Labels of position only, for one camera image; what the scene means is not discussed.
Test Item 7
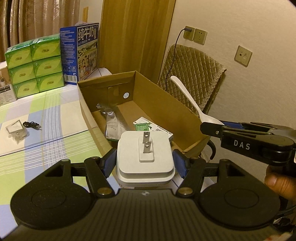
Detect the white plastic spoon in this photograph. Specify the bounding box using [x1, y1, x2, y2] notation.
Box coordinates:
[170, 76, 224, 125]

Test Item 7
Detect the silver foil pouch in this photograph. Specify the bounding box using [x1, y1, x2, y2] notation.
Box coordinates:
[96, 103, 130, 142]

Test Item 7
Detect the white power adapter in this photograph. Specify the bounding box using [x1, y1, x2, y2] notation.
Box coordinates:
[116, 131, 175, 188]

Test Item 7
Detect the white green-print box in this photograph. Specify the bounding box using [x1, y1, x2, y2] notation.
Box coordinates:
[133, 117, 174, 142]

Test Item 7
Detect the black cable bundle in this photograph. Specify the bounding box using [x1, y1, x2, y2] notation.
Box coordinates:
[23, 120, 43, 131]

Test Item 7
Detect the clear bag with parts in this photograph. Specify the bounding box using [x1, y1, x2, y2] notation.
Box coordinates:
[6, 120, 29, 144]

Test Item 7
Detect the person's right hand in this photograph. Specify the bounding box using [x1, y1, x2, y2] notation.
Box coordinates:
[264, 166, 295, 205]

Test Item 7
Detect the quilted chair cover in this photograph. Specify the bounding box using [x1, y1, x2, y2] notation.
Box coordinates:
[157, 44, 226, 114]

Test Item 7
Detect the brown cardboard box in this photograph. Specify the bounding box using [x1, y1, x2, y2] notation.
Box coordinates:
[77, 71, 210, 158]

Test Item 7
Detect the white product box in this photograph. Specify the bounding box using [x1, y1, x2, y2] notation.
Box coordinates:
[0, 62, 17, 106]

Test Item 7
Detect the green tissue pack stack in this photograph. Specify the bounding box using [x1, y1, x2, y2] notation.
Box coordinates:
[4, 34, 64, 99]

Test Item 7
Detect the blue milk carton box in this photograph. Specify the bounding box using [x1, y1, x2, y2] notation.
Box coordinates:
[59, 23, 99, 84]

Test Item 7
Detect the single wall outlet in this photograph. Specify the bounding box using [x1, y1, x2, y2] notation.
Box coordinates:
[234, 45, 252, 67]

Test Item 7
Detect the wall socket pair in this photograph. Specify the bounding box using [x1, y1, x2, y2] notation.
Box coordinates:
[183, 26, 208, 45]

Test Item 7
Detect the black charger cable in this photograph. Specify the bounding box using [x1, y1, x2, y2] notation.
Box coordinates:
[165, 27, 193, 91]

